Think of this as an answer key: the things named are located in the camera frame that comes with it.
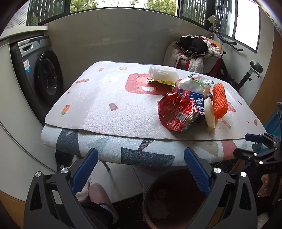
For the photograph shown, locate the orange foam net sleeve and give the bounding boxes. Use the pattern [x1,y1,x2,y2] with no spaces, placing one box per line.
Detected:
[213,83,228,119]

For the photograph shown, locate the geometric patterned table cover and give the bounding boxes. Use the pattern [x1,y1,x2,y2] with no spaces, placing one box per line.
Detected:
[41,125,266,167]

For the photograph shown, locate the blue milk carton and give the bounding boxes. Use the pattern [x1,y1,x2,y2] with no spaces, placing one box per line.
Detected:
[179,89,206,116]

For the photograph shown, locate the white cartoon printed blanket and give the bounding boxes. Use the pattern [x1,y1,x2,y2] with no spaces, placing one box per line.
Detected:
[45,61,265,140]

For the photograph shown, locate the dark round trash bin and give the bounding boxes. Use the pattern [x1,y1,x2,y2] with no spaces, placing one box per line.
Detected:
[142,169,207,228]

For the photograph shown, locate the yellow snack wrapper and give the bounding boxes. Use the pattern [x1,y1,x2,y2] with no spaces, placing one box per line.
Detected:
[148,78,176,87]

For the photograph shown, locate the crushed red soda can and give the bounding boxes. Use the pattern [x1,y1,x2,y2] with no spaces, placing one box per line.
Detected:
[158,92,199,132]

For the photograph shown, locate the clear bag with white filling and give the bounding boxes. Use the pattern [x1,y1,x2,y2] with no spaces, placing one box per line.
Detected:
[178,74,215,97]

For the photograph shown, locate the black exercise bike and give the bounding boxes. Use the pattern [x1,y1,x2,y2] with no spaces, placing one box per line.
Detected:
[207,15,263,92]

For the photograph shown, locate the grey front-load washing machine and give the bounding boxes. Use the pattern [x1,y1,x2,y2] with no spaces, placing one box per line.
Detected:
[10,35,64,125]

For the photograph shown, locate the white perforated cabinet panel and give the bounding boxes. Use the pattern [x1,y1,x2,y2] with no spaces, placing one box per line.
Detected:
[5,1,30,30]

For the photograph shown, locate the person's right hand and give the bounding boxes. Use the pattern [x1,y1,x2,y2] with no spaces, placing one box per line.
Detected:
[257,174,271,197]

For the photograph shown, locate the chair with clothes pile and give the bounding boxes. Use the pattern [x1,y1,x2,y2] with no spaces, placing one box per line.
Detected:
[163,34,223,76]

